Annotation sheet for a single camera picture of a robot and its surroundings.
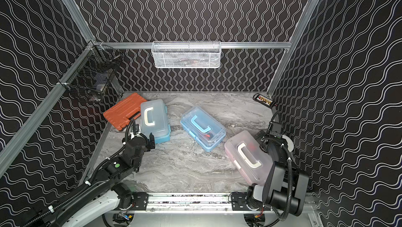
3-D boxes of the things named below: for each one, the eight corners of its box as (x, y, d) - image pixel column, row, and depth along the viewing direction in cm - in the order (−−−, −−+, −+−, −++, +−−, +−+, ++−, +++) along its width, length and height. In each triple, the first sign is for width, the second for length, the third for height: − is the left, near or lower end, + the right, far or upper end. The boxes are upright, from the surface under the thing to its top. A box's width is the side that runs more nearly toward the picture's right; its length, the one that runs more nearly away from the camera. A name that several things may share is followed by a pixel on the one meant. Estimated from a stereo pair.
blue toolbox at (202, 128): (179, 128, 103) (176, 117, 93) (196, 114, 110) (195, 103, 100) (208, 155, 91) (208, 146, 82) (225, 138, 98) (227, 128, 89)
